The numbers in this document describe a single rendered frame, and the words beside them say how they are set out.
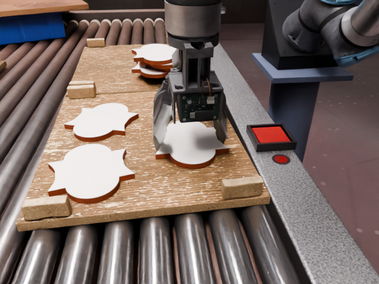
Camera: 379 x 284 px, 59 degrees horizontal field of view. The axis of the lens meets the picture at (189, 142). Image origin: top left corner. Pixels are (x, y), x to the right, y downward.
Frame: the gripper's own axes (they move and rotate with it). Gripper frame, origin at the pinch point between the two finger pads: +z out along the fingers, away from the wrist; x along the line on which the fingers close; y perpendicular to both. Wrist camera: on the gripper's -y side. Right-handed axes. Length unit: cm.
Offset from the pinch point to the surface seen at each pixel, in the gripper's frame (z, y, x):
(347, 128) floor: 105, -145, 146
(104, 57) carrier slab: 5, -54, -18
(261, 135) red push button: 1.8, -2.5, 14.5
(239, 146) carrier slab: 0.8, 1.7, 8.7
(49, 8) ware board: -4, -83, -37
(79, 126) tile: 0.3, -8.3, -19.8
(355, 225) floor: 98, -51, 95
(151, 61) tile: -3.7, -28.8, -4.5
